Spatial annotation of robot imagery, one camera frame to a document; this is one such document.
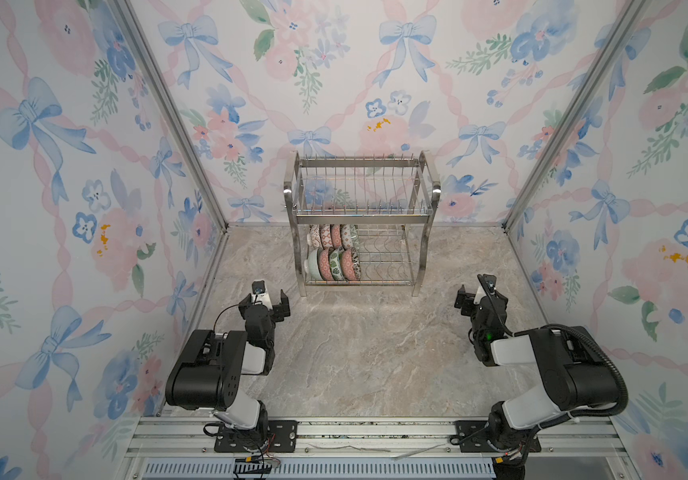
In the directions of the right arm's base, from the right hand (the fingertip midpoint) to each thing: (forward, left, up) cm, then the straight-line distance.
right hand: (479, 288), depth 93 cm
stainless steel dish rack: (+29, +37, +1) cm, 47 cm away
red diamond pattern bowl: (+17, +48, +5) cm, 52 cm away
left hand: (-2, +65, +1) cm, 65 cm away
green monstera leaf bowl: (+5, +45, +5) cm, 45 cm away
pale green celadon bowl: (+6, +53, +2) cm, 53 cm away
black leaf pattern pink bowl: (+5, +40, +5) cm, 40 cm away
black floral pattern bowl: (+17, +45, +5) cm, 48 cm away
